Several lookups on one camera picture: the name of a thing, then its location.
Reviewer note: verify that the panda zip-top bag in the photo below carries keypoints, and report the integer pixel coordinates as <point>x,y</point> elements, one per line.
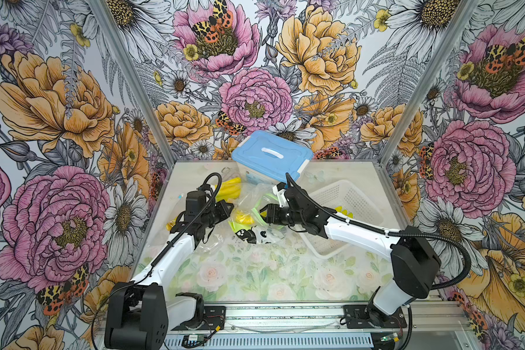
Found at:
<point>252,199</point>

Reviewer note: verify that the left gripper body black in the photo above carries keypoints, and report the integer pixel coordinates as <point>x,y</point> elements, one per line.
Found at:
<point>215,214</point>

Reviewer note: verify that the blue lid storage box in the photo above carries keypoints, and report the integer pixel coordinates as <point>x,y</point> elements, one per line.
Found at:
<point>265,158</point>

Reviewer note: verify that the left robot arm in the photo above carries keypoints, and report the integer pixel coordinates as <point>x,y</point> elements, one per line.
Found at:
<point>162,271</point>

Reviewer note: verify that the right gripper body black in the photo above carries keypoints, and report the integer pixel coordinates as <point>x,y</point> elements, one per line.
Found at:
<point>281,216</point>

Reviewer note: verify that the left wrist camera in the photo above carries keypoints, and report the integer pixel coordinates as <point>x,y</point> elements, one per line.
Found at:
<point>194,203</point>

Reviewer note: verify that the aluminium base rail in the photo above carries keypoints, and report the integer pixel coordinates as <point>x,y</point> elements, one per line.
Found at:
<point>300,325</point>

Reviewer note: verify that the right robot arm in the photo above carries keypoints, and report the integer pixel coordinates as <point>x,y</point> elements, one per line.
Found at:
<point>415,264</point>

